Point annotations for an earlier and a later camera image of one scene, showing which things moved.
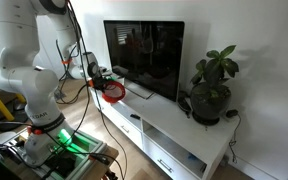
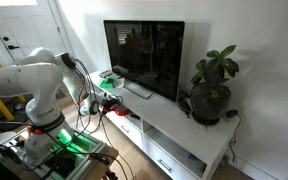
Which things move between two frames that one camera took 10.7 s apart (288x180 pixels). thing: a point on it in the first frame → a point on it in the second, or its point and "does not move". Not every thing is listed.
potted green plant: x=210 y=95 does not move
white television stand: x=166 y=133 does not move
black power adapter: x=231 y=113 does not move
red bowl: x=114 y=92 → x=120 y=109
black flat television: x=147 y=52 does not move
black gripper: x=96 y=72 → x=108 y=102
